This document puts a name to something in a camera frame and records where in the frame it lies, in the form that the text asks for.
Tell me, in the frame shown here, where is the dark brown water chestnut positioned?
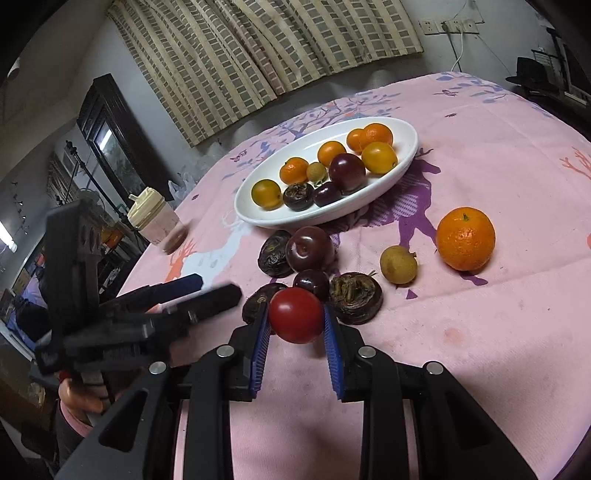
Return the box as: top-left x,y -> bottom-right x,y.
242,283 -> 289,325
283,183 -> 315,212
257,229 -> 296,278
329,272 -> 384,326

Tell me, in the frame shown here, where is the clear plastic bag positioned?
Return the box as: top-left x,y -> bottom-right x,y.
167,173 -> 204,201

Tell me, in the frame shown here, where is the red cherry tomato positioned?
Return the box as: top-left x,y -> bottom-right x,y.
269,287 -> 325,345

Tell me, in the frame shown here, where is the yellow plum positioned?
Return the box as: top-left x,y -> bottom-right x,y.
251,179 -> 283,210
361,141 -> 399,175

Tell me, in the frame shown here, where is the white oval plate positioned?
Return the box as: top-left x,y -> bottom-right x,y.
234,116 -> 419,228

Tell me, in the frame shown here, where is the dark wooden framed cabinet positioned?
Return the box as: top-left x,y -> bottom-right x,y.
76,74 -> 175,204

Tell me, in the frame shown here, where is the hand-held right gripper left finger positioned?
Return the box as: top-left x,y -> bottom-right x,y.
54,302 -> 273,480

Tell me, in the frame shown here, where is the beige lid shaker bottle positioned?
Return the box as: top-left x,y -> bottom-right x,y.
126,187 -> 188,256

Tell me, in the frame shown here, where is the dark purple plum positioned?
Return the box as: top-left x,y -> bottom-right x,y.
329,152 -> 367,195
285,226 -> 335,273

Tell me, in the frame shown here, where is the pink deer print tablecloth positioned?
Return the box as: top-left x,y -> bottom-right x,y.
115,71 -> 591,480

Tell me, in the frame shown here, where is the person's left hand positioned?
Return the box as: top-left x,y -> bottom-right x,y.
58,369 -> 125,414

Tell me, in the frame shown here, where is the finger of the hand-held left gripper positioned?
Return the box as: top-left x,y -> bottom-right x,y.
115,273 -> 204,311
154,283 -> 243,326

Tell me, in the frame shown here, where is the white wall socket strip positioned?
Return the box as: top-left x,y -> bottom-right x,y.
418,17 -> 485,36

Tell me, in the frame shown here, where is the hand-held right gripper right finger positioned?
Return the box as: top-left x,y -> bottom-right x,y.
323,302 -> 539,480

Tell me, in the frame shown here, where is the white power cable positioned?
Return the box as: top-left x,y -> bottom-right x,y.
450,28 -> 467,72

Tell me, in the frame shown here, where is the black hat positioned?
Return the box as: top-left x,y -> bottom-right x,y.
505,56 -> 561,86

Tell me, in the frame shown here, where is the dark red cherry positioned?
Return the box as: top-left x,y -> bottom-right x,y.
314,181 -> 345,208
293,270 -> 330,303

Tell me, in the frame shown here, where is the large orange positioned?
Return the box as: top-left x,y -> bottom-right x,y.
436,207 -> 496,272

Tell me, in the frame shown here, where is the beige grey checked curtain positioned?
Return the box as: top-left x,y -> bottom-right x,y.
106,0 -> 424,148

